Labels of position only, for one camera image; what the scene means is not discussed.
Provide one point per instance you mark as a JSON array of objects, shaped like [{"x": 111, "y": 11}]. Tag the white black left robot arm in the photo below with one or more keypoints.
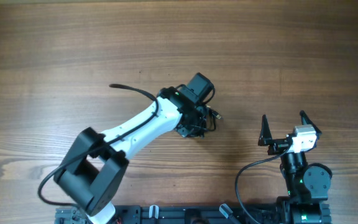
[{"x": 95, "y": 164}]

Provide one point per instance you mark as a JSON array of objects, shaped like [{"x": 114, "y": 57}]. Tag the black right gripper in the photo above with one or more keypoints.
[{"x": 266, "y": 139}]

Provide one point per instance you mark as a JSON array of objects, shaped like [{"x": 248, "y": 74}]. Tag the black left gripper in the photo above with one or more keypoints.
[{"x": 188, "y": 132}]

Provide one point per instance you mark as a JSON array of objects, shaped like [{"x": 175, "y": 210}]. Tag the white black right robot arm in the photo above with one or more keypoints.
[{"x": 307, "y": 184}]

